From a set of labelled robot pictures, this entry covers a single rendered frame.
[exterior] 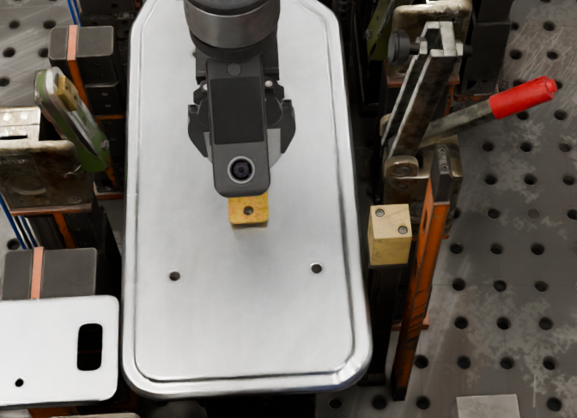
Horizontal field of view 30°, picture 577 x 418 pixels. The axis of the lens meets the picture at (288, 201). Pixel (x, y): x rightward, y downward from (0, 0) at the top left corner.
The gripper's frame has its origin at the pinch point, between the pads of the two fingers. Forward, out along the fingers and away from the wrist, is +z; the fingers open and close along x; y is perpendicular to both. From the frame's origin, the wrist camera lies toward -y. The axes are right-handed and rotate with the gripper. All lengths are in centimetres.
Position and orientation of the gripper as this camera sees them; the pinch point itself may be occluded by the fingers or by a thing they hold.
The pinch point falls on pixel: (246, 173)
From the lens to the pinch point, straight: 101.1
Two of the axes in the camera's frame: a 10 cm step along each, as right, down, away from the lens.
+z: 0.2, 5.1, 8.6
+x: -10.0, 0.5, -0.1
